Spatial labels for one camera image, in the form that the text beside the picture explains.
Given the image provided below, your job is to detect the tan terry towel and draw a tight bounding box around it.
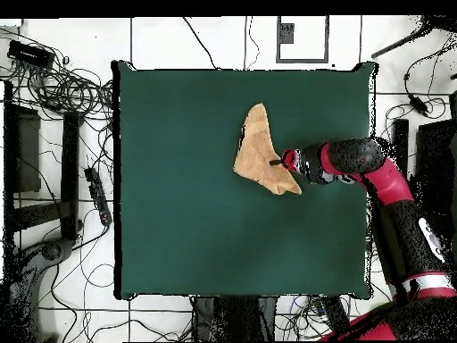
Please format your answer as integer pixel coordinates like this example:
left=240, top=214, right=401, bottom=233
left=232, top=102, right=303, bottom=197

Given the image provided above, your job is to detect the dark grey small box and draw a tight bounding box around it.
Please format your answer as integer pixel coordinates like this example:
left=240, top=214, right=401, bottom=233
left=278, top=22, right=296, bottom=45

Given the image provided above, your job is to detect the black power adapter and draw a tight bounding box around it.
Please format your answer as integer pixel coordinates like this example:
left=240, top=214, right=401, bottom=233
left=408, top=94, right=430, bottom=118

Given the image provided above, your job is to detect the dark green table cloth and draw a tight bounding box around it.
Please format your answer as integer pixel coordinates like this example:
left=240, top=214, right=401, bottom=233
left=111, top=60, right=379, bottom=300

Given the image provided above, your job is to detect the black power strip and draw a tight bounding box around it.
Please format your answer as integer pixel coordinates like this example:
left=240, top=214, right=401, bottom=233
left=319, top=295, right=353, bottom=337
left=84, top=166, right=113, bottom=228

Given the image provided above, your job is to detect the black rod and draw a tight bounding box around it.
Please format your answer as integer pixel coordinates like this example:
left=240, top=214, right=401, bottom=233
left=370, top=14, right=457, bottom=61

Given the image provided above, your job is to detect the grey chair base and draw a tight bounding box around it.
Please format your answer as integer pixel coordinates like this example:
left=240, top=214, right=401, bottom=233
left=4, top=237, right=76, bottom=342

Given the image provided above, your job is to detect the grey square floor frame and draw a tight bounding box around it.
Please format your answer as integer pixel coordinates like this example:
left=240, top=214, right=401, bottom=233
left=275, top=15, right=330, bottom=64

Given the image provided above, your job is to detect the thin black cable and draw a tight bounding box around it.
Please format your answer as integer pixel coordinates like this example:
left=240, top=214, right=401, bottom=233
left=182, top=16, right=220, bottom=71

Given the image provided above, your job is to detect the black cable tangle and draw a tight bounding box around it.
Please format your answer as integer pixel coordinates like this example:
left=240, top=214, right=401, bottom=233
left=0, top=28, right=115, bottom=124

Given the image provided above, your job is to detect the black network switch box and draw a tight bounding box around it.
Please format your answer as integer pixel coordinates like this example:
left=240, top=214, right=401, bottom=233
left=6, top=39, right=56, bottom=70

